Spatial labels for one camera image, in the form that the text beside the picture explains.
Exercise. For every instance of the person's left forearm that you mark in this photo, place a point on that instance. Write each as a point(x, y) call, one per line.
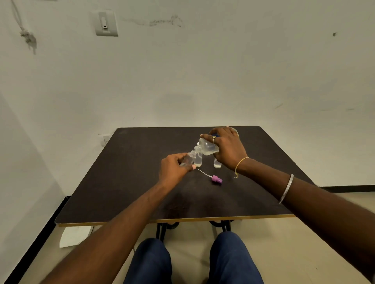
point(117, 231)

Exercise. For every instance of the white cloth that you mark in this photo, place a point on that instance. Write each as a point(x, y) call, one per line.
point(74, 235)

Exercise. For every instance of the person's left thumb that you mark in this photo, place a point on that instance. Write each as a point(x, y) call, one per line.
point(189, 168)

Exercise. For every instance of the large clear plastic bottle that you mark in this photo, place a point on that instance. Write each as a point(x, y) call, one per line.
point(207, 147)

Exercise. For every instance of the person's right leg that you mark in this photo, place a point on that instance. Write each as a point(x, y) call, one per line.
point(231, 260)

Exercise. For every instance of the purple spray cap with tube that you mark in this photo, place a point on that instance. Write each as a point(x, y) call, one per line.
point(216, 179)

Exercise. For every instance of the white wall socket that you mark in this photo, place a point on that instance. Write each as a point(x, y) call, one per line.
point(106, 139)

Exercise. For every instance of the black skirting board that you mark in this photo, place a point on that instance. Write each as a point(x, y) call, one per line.
point(348, 188)
point(35, 245)

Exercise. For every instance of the person's leg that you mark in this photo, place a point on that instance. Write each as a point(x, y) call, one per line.
point(151, 263)
point(231, 260)

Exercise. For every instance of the person's left leg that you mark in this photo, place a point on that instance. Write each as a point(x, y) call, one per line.
point(151, 263)

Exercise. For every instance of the white wall switch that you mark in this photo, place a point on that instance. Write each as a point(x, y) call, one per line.
point(104, 23)

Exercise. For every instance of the small clear spray bottle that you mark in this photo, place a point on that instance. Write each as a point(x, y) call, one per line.
point(187, 159)
point(198, 161)
point(217, 164)

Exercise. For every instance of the silver bangle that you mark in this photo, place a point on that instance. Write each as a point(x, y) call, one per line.
point(286, 188)

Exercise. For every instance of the black metal table base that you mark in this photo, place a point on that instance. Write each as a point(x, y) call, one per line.
point(161, 229)

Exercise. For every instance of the person's left hand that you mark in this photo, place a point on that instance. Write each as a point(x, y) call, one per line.
point(170, 171)

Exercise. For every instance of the person's right hand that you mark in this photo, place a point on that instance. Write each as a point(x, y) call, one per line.
point(230, 149)

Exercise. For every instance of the person's right fingers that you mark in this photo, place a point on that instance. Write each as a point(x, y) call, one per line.
point(218, 132)

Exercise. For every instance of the person's right forearm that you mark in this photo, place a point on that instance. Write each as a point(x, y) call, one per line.
point(310, 207)

